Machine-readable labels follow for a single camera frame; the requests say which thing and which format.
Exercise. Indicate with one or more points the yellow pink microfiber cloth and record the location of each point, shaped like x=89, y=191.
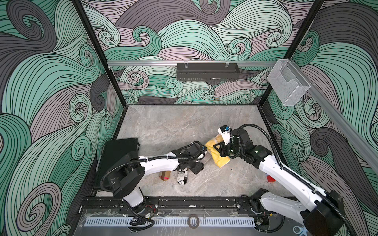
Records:
x=217, y=158

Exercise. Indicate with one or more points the aluminium rail right wall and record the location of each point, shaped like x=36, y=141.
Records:
x=324, y=92

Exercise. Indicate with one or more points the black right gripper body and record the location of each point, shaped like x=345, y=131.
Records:
x=230, y=149

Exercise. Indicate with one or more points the black corner frame post left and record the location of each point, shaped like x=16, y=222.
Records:
x=100, y=53

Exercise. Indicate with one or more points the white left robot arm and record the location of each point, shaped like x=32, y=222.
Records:
x=124, y=176

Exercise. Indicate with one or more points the black corner frame post right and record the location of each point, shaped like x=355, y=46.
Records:
x=307, y=22

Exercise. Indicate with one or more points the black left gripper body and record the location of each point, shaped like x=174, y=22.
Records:
x=194, y=167

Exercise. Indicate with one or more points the aluminium rail back wall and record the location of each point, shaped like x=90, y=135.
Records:
x=174, y=63

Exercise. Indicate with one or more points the blue scissors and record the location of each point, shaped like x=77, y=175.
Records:
x=300, y=231

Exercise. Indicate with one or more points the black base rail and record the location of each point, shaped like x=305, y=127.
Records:
x=238, y=205

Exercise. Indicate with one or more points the black corner frame post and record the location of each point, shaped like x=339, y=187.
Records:
x=100, y=53
x=307, y=22

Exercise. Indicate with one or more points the black flat box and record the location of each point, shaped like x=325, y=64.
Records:
x=112, y=152

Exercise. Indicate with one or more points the black wall tray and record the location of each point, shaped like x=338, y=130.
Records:
x=206, y=72

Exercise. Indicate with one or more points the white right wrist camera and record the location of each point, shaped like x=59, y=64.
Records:
x=225, y=132

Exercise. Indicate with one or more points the aluminium rail wall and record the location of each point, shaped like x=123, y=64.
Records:
x=324, y=92
x=174, y=63

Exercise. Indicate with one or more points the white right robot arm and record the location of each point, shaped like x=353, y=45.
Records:
x=319, y=211

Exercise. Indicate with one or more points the small red object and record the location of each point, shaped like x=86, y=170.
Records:
x=270, y=179

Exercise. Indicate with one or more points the white perforated cable duct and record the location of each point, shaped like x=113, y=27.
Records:
x=176, y=221

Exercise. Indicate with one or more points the black tape roll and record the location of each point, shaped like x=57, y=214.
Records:
x=193, y=221

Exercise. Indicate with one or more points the clear acrylic wall holder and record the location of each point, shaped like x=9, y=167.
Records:
x=288, y=82

